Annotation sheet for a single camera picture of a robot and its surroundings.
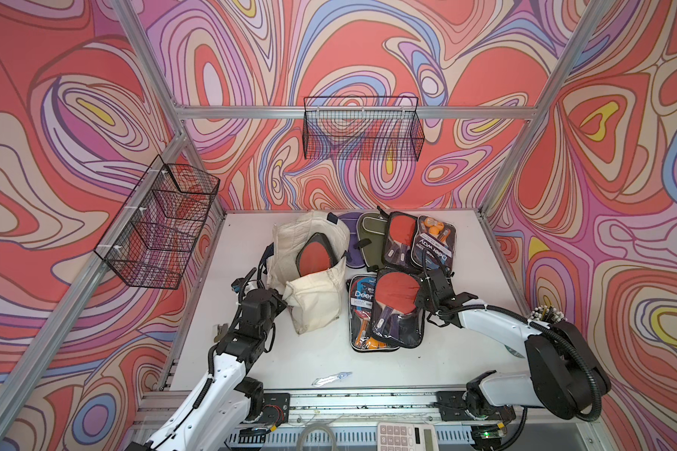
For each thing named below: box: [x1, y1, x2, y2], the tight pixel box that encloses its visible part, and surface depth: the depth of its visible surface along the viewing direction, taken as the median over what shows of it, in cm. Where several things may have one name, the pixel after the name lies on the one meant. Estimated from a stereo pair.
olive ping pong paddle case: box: [356, 213, 390, 269], surface depth 109 cm
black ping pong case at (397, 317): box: [371, 267, 426, 349], surface depth 87 cm
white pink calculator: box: [376, 421, 440, 451], surface depth 69 cm
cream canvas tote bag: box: [267, 210, 350, 335], surface depth 84 cm
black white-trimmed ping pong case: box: [410, 215, 457, 272], surface depth 107 cm
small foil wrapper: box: [311, 372, 353, 388], surface depth 80 cm
